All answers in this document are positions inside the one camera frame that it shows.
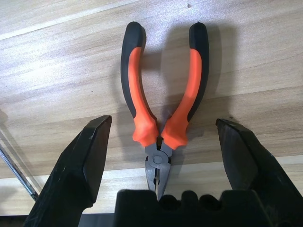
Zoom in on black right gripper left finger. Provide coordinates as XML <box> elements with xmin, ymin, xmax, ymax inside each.
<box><xmin>22</xmin><ymin>115</ymin><xmax>113</xmax><ymax>227</ymax></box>

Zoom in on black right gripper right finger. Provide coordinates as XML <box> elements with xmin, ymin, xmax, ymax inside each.
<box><xmin>215</xmin><ymin>118</ymin><xmax>303</xmax><ymax>227</ymax></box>

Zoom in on red handled screwdriver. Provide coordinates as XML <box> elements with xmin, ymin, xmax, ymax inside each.
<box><xmin>0</xmin><ymin>136</ymin><xmax>40</xmax><ymax>202</ymax></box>

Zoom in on orange black needle-nose pliers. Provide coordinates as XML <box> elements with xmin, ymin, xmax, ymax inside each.
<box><xmin>120</xmin><ymin>21</ymin><xmax>210</xmax><ymax>202</ymax></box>

